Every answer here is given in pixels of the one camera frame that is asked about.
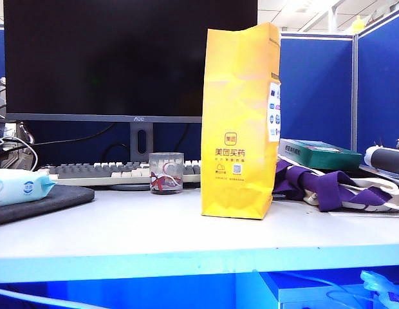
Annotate chrome tube frame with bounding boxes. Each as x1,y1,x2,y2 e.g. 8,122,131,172
0,286,107,309

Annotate grey and white keyboard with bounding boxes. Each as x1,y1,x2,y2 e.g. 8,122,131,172
38,160,203,188

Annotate light blue wet wipes pack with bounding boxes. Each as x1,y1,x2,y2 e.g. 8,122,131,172
0,168,58,208

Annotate green flat box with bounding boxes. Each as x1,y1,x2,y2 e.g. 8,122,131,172
279,138,363,171

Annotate white drawer cabinet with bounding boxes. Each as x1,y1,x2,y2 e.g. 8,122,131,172
260,272,382,309

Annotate clear glass cup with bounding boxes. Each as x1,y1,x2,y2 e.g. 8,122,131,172
148,152,185,195

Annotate clear plastic bag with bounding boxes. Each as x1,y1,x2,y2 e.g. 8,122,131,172
359,270,399,309

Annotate black monitor cable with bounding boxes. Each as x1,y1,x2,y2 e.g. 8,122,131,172
24,123,130,162

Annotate dark grey felt mat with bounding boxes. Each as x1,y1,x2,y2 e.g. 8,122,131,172
0,185,96,227

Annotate small yellow ornament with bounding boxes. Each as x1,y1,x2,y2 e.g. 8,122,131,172
351,15,365,34

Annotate yellow printed paper bag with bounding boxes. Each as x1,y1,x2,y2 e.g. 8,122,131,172
200,24,282,221

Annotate white tote bag purple straps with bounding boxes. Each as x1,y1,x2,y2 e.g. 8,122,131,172
272,159,399,214

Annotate thin white cable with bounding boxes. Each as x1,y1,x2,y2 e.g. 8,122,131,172
282,272,365,302

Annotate black computer monitor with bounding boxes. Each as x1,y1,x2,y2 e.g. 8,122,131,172
3,0,259,192

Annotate white charging cable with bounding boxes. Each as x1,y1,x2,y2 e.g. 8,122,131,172
0,135,39,172

